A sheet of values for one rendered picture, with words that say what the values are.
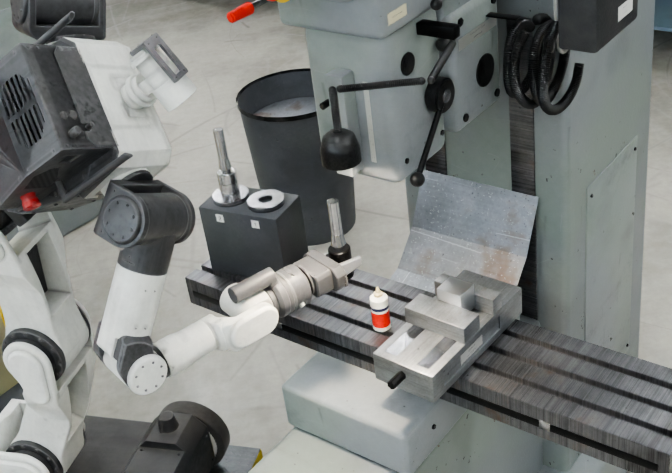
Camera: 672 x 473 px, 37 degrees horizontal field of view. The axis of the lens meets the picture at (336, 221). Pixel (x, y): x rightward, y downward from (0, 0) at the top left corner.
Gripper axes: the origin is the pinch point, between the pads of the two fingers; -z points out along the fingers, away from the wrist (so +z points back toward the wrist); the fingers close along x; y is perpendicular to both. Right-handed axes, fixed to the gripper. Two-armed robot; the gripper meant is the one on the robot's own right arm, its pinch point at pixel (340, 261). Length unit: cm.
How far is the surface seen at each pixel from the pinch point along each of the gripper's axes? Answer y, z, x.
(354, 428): 34.1, 9.1, -10.0
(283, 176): 78, -89, 163
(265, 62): 113, -201, 345
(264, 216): 3.8, -2.9, 33.3
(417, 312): 11.6, -8.8, -12.8
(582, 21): -45, -42, -28
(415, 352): 15.4, -2.6, -18.5
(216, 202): 3.0, 1.9, 46.6
